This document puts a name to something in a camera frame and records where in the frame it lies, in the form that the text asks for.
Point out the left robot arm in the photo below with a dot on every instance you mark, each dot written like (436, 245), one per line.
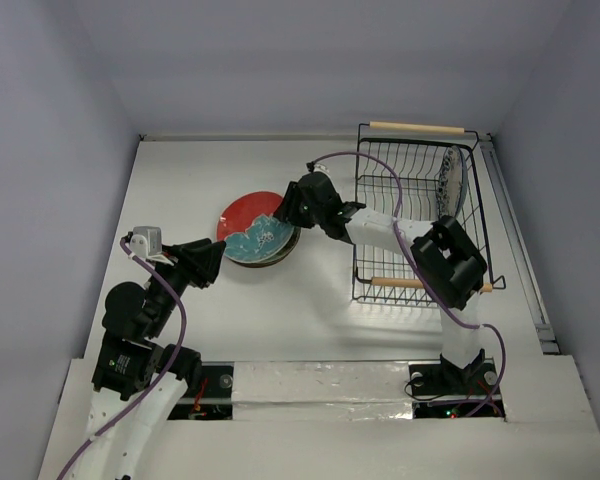
(143, 367)

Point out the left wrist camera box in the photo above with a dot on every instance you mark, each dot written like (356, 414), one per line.
(146, 242)

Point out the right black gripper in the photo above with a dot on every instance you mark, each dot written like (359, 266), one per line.
(294, 204)

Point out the dark teal blossom plate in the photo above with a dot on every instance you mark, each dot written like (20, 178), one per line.
(292, 245)

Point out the black wire dish rack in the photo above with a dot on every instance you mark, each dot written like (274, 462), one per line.
(409, 164)

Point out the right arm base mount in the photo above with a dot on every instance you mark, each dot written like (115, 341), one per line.
(435, 397)

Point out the aluminium rail right side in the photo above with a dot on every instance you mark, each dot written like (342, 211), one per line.
(546, 336)

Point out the silver foil strip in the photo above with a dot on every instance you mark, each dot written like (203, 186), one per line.
(347, 391)

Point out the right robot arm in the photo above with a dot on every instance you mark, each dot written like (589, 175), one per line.
(440, 254)

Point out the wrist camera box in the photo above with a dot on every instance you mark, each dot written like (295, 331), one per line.
(314, 167)
(146, 242)

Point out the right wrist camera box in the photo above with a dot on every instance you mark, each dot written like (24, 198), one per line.
(314, 167)

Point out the grey tree pattern plate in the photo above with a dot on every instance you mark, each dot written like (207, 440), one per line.
(452, 183)

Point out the red and teal plate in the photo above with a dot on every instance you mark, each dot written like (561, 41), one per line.
(251, 232)

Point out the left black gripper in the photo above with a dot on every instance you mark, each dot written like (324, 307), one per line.
(199, 259)

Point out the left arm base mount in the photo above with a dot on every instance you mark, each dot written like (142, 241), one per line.
(212, 401)

